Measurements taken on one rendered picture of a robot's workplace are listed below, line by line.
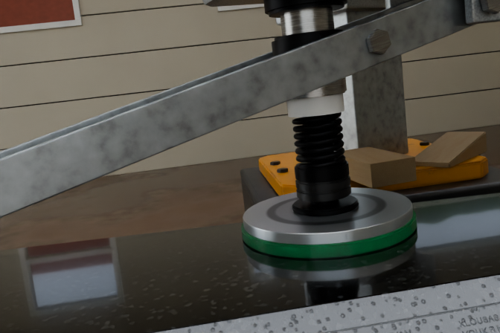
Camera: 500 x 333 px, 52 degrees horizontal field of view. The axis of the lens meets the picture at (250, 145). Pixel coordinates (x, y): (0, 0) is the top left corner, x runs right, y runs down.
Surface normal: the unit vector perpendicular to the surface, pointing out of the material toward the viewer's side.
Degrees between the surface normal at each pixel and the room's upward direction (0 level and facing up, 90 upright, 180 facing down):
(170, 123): 90
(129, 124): 90
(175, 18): 90
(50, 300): 0
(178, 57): 90
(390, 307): 45
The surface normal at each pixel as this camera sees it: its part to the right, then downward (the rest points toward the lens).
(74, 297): -0.11, -0.99
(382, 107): 0.58, 0.04
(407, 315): 0.01, -0.62
